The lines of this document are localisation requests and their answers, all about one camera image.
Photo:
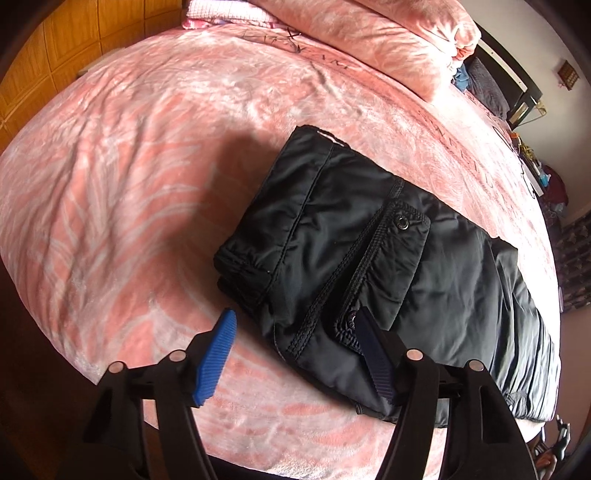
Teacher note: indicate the white knitted cloth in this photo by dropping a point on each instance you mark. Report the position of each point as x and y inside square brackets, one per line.
[217, 7]

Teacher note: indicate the dark patterned curtain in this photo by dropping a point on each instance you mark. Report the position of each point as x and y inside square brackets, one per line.
[570, 267]

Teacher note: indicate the black pants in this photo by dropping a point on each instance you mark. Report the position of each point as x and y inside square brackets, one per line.
[323, 221]

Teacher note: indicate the wooden wardrobe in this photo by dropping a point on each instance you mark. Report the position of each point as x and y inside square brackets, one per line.
[55, 37]

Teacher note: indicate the dark red cloth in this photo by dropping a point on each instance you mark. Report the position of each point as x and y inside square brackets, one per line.
[557, 189]

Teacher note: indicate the dark grey cloth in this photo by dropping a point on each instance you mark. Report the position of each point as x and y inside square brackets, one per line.
[485, 83]

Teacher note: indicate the folded pink blanket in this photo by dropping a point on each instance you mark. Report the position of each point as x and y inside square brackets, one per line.
[369, 37]

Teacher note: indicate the blue cloth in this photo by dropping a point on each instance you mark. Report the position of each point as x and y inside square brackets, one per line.
[459, 76]

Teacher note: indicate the black bed headboard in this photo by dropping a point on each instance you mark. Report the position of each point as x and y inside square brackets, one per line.
[512, 69]

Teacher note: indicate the brown wall ornament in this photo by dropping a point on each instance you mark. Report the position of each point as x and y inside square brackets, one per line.
[567, 73]

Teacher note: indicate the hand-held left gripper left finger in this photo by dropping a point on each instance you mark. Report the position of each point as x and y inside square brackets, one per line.
[214, 360]

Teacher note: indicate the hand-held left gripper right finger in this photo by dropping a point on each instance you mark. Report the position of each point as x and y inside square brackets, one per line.
[375, 360]

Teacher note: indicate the pink patterned blanket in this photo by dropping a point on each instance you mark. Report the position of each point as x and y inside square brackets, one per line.
[115, 184]

